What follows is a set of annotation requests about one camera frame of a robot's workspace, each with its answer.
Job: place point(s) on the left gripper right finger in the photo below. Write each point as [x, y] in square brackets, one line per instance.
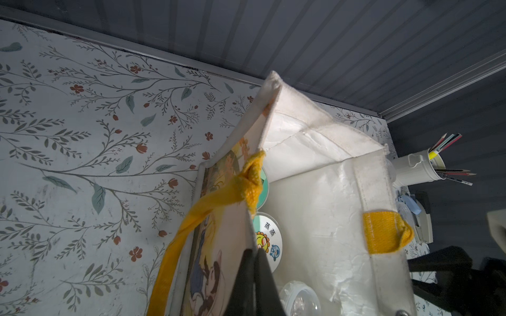
[267, 302]

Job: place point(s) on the white canvas tote bag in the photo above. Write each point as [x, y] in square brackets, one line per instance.
[331, 194]

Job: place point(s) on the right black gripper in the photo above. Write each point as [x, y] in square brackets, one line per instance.
[459, 287]

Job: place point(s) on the grey stapler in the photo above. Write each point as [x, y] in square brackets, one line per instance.
[418, 217]

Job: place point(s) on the sunflower bottom seed jar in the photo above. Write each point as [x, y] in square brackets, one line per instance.
[269, 238]

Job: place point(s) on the white pen cup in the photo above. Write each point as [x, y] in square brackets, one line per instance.
[428, 166]

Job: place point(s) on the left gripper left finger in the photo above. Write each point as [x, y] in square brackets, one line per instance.
[241, 302]

